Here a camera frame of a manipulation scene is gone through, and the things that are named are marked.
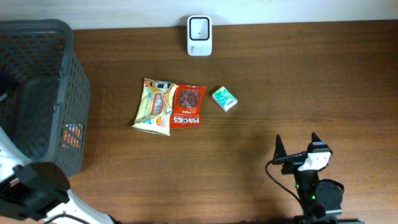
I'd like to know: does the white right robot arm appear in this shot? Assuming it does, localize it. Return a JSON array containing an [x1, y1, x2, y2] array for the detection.
[[264, 133, 361, 224]]

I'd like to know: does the red Hacks candy bag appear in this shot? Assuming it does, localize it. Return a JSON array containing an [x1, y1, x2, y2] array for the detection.
[[170, 85, 206, 129]]

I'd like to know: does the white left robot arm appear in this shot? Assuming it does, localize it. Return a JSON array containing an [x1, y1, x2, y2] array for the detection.
[[1, 130, 120, 224]]

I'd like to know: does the orange snack pack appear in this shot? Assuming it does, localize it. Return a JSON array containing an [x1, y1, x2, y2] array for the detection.
[[62, 123, 84, 148]]

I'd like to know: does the yellow snack bag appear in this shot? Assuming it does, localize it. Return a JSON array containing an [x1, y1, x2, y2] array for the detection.
[[132, 78, 178, 136]]

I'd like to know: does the grey plastic basket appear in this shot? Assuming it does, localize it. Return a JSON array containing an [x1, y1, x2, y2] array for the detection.
[[1, 19, 90, 176]]

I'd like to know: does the white barcode scanner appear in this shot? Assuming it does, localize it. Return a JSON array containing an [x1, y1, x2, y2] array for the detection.
[[187, 15, 213, 57]]

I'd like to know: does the teal tissue pack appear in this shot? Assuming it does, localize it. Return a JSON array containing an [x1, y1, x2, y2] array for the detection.
[[212, 86, 238, 112]]

